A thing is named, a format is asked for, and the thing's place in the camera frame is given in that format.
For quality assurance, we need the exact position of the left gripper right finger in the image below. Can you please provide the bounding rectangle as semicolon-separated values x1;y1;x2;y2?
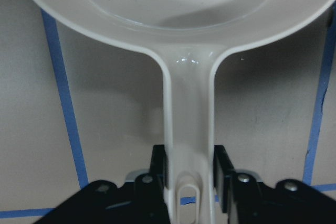
213;145;235;214

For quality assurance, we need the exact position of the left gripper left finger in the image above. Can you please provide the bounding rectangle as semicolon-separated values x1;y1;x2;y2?
149;144;168;190

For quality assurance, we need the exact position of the beige plastic dustpan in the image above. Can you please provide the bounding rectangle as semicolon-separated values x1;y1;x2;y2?
34;0;335;223

